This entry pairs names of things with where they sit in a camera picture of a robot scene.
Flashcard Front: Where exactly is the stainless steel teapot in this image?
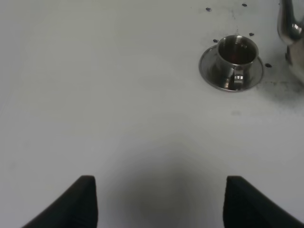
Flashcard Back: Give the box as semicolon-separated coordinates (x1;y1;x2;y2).
277;0;304;83

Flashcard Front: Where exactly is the left stainless steel saucer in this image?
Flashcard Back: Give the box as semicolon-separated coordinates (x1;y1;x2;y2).
199;45;264;92

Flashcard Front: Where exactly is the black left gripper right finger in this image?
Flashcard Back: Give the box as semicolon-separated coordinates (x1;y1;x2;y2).
223;176;304;228

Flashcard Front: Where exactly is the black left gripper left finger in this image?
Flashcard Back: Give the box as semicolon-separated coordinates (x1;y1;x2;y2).
24;175;97;228

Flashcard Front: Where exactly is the left stainless steel teacup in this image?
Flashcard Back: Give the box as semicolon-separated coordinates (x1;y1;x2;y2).
217;35;259;86

